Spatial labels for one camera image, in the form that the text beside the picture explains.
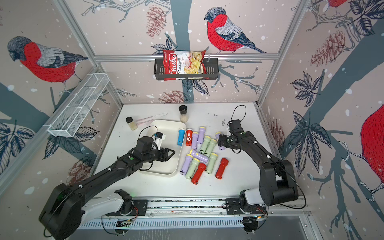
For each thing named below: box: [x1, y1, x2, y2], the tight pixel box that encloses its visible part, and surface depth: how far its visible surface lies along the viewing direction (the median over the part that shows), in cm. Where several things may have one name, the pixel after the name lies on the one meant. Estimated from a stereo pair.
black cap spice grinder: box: [178, 105, 188, 123], surface depth 106 cm
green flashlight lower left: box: [185, 158, 200, 180], surface depth 86 cm
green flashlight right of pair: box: [204, 138, 218, 157], surface depth 94 cm
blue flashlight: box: [177, 128, 186, 146], surface depth 100 cm
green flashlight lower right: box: [206, 152, 218, 175], surface depth 89 cm
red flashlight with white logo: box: [186, 128, 193, 147], surface depth 100 cm
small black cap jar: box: [125, 116, 138, 131], surface depth 102 cm
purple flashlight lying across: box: [189, 149, 209, 163], surface depth 91 cm
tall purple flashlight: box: [197, 126, 206, 149], surface depth 99 cm
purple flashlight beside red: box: [191, 132, 199, 150], surface depth 97 cm
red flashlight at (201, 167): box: [191, 162, 207, 185], surface depth 85 cm
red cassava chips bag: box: [163, 50, 209, 81], surface depth 89 cm
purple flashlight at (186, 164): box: [180, 154, 194, 176], surface depth 89 cm
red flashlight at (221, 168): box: [215, 157, 229, 180], surface depth 87 cm
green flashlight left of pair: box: [199, 135, 211, 155], surface depth 96 cm
